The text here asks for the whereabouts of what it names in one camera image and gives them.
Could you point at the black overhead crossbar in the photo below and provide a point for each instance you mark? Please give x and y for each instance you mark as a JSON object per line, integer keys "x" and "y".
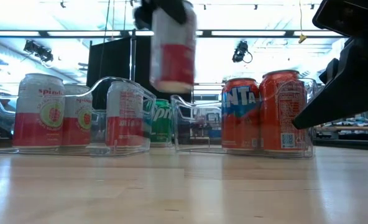
{"x": 78, "y": 33}

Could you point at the black aluminium table frame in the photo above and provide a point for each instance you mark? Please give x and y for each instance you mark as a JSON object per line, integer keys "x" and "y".
{"x": 342, "y": 143}

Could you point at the red Fanta soda can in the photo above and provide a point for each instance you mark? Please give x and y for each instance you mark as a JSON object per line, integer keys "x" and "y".
{"x": 280, "y": 124}
{"x": 240, "y": 130}

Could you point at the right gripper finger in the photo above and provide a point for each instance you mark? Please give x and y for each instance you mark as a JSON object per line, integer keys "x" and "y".
{"x": 328, "y": 70}
{"x": 352, "y": 87}

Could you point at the green Sprite soda can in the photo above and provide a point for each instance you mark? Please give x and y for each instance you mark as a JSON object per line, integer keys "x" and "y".
{"x": 162, "y": 130}

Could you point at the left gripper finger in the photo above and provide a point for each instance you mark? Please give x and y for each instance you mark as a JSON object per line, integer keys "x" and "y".
{"x": 145, "y": 14}
{"x": 176, "y": 11}

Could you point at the wooden background workbench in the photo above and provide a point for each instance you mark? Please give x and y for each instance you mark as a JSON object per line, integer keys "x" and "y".
{"x": 358, "y": 128}

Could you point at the black hanging camera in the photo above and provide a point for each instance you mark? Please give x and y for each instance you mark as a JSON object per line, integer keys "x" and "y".
{"x": 240, "y": 51}
{"x": 38, "y": 49}

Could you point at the white red Spindrift can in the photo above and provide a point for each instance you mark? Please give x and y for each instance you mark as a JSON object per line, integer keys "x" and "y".
{"x": 78, "y": 124}
{"x": 125, "y": 124}
{"x": 174, "y": 62}
{"x": 38, "y": 124}

